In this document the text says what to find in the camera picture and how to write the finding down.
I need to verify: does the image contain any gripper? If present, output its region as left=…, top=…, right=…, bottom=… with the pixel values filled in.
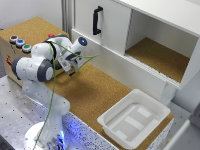
left=59, top=52, right=83, bottom=74

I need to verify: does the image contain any wooden drawer box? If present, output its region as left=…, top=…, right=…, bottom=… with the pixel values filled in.
left=0, top=16, right=71, bottom=88

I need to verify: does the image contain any green button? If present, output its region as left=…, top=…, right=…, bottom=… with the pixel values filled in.
left=21, top=43, right=33, bottom=54

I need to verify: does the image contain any blue button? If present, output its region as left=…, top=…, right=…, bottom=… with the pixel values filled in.
left=15, top=38, right=26, bottom=49

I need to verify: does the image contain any white sliding door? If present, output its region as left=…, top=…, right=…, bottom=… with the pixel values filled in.
left=73, top=0, right=132, bottom=57

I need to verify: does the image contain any red button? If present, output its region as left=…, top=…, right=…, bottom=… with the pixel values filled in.
left=9, top=34, right=19, bottom=45

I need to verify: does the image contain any white plastic box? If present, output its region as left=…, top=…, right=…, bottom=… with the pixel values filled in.
left=96, top=88, right=172, bottom=150

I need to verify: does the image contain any white cabinet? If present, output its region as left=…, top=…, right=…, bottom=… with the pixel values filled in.
left=70, top=0, right=200, bottom=108

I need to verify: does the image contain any green cable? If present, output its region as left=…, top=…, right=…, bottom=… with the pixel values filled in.
left=32, top=40, right=100, bottom=150

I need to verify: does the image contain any black door handle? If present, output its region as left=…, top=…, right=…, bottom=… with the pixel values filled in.
left=92, top=5, right=104, bottom=36

